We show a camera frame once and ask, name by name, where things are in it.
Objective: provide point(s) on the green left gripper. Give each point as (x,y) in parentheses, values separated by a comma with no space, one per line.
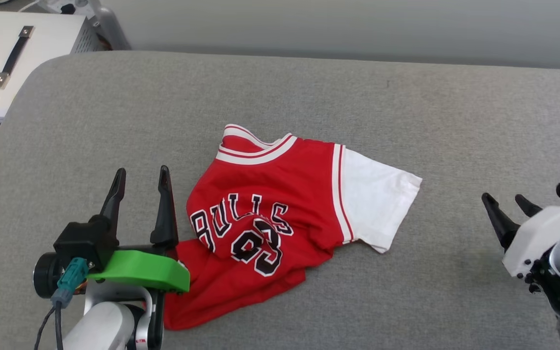
(144,272)

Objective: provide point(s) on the white partition panel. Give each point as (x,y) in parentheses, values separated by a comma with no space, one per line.
(358,24)

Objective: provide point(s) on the white power strip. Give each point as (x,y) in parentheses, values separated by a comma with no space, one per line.
(73,6)

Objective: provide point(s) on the grey partition foot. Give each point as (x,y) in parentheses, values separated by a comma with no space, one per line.
(112,29)

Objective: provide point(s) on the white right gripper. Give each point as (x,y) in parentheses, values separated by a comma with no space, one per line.
(542,233)

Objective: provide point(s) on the red and white basketball jersey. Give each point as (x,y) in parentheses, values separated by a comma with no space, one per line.
(280,194)

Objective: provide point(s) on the white metal equipment case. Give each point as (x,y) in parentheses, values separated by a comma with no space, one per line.
(42,48)

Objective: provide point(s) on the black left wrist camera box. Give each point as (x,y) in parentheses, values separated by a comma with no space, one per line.
(85,240)

